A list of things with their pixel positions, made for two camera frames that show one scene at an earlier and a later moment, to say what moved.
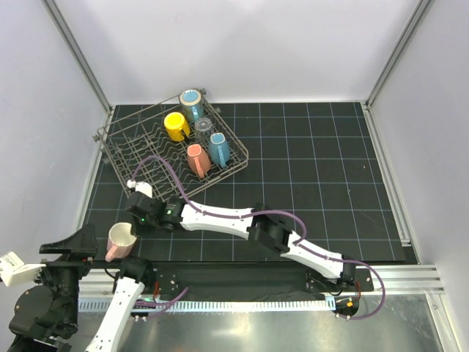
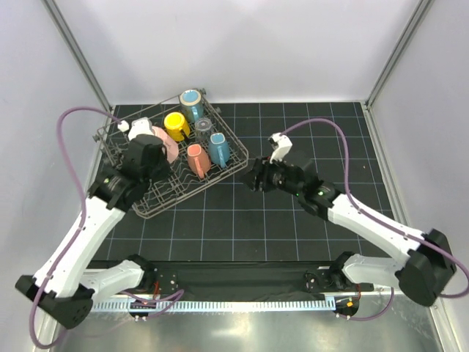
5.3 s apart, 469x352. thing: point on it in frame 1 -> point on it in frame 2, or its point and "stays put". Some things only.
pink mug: [198, 159] stays put
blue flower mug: [218, 149] stays put
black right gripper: [138, 232] -> [259, 172]
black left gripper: [77, 251] -> [165, 166]
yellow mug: [174, 122] stays put
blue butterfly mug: [192, 105] stays put
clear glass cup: [202, 127] stays put
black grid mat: [315, 163] stays put
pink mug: [121, 240] -> [170, 145]
